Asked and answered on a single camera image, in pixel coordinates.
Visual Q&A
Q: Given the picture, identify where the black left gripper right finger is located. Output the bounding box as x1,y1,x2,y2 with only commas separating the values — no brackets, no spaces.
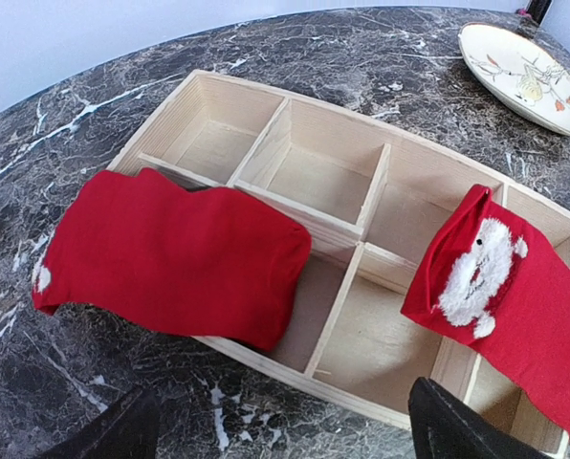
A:
408,377,546,459

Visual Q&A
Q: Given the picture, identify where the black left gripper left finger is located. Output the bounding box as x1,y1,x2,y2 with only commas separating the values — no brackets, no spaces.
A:
38,386,160,458

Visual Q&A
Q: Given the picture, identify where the red Santa face sock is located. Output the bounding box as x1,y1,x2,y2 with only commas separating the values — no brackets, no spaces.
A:
401,185,570,435

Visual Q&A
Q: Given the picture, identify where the plain red sock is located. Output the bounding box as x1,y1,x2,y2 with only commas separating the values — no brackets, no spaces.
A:
32,168,312,351

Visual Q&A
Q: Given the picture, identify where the wooden compartment tray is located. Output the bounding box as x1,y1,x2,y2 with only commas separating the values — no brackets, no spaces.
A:
109,70,570,458

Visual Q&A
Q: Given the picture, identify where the cream painted ceramic plate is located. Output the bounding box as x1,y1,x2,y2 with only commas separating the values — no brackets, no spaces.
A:
458,23,570,137

